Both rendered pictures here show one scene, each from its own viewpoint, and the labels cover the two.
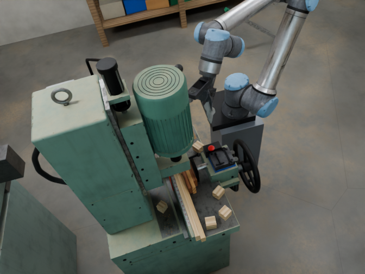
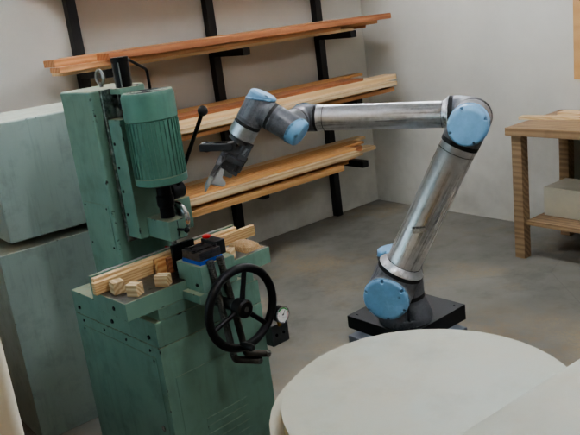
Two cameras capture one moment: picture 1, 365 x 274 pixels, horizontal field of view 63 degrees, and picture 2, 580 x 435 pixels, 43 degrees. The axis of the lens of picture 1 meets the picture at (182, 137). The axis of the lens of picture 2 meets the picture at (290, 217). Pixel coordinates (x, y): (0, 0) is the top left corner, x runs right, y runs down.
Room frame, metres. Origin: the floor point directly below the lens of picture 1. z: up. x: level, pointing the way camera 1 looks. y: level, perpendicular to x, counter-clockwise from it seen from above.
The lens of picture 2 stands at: (-0.19, -2.24, 1.70)
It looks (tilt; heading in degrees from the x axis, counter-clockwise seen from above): 16 degrees down; 58
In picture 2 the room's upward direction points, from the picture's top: 7 degrees counter-clockwise
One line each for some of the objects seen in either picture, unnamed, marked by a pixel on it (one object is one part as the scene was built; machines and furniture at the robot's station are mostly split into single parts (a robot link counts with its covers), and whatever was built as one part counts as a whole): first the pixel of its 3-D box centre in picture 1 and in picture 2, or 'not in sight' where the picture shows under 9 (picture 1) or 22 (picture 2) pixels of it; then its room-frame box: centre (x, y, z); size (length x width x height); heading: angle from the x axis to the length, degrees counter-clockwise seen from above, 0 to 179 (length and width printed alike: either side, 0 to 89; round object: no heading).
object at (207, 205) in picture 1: (202, 175); (193, 278); (0.75, -0.06, 0.87); 0.61 x 0.30 x 0.06; 10
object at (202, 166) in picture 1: (200, 167); (188, 255); (0.75, -0.06, 0.95); 0.09 x 0.07 x 0.09; 10
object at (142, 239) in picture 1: (161, 200); (163, 295); (0.72, 0.16, 0.76); 0.57 x 0.45 x 0.09; 100
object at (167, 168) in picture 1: (172, 164); (167, 228); (0.74, 0.06, 1.03); 0.14 x 0.07 x 0.09; 100
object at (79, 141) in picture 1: (104, 168); (119, 185); (0.69, 0.33, 1.16); 0.22 x 0.22 x 0.72; 10
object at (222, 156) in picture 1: (219, 155); (204, 249); (0.77, -0.15, 0.99); 0.13 x 0.11 x 0.06; 10
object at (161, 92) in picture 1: (165, 113); (154, 137); (0.74, 0.04, 1.35); 0.18 x 0.18 x 0.31
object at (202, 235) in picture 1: (178, 172); (179, 256); (0.76, 0.05, 0.92); 0.68 x 0.02 x 0.04; 10
